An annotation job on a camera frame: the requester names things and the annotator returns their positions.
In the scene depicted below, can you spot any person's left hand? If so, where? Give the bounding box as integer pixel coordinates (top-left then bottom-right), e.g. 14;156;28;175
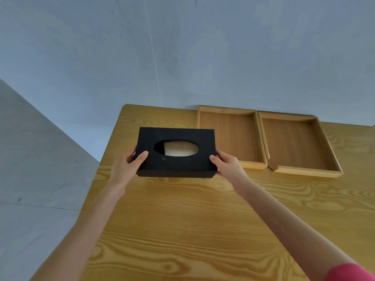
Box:
111;146;149;192

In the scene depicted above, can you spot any person's left forearm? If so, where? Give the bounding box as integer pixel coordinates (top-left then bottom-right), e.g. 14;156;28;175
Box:
30;184;125;281

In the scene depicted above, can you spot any white tissue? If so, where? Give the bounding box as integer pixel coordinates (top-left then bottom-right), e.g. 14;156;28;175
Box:
163;140;200;157

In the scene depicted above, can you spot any black tissue box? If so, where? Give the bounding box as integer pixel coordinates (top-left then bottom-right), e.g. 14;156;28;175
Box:
134;127;218;178

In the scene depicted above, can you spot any wooden tray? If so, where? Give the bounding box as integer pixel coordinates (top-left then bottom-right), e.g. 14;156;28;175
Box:
196;105;268;170
257;111;343;178

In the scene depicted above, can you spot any person's right forearm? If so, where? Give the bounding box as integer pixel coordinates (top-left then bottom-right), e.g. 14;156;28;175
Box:
238;180;356;281

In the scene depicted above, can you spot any person's right hand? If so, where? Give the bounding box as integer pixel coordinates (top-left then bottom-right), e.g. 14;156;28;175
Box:
209;150;250;193

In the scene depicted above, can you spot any pink sleeve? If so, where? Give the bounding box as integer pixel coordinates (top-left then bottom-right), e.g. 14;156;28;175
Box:
324;263;375;281

